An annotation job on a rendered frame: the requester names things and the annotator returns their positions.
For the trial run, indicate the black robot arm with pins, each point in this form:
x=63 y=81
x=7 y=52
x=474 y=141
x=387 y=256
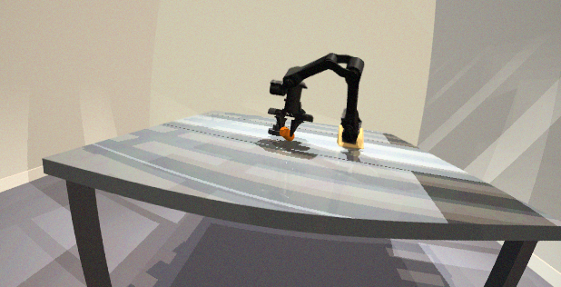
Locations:
x=292 y=86

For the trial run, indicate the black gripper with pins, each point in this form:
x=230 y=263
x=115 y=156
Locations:
x=291 y=107

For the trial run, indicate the orange cylinder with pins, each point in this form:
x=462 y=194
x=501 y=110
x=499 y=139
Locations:
x=285 y=133

